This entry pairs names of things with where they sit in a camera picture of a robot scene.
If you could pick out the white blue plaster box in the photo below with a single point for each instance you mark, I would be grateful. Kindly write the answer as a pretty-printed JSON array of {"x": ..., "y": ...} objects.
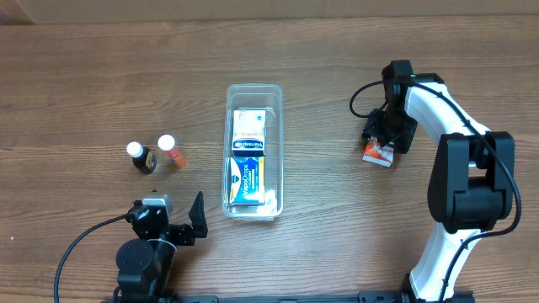
[{"x": 249, "y": 133}]

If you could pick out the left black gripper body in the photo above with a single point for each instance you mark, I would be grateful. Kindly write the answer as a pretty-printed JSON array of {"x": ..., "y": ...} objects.
[{"x": 175, "y": 231}]

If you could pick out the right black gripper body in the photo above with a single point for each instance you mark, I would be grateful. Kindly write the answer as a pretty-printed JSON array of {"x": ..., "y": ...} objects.
[{"x": 376, "y": 127}]

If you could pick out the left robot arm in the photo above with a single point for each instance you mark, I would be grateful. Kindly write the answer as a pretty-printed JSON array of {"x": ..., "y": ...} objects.
[{"x": 145, "y": 263}]

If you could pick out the clear plastic container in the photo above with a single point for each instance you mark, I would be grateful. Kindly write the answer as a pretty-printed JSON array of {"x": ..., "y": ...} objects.
[{"x": 270, "y": 98}]

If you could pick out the dark bottle white cap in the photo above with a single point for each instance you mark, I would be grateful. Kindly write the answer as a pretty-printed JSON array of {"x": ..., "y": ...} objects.
[{"x": 142, "y": 157}]

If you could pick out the orange bottle white cap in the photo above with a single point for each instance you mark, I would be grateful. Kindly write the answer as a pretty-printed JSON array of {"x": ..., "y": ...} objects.
[{"x": 168, "y": 144}]

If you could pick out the blue yellow VapoDrops box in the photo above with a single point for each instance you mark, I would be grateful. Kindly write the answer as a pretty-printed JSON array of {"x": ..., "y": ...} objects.
[{"x": 247, "y": 181}]

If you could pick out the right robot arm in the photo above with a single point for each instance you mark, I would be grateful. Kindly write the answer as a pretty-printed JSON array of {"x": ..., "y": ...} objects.
[{"x": 472, "y": 192}]

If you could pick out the red white small box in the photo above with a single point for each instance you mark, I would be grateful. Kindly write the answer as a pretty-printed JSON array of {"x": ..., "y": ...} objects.
[{"x": 376, "y": 153}]

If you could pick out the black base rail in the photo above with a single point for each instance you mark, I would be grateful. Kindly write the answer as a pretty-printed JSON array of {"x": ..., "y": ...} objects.
[{"x": 328, "y": 298}]

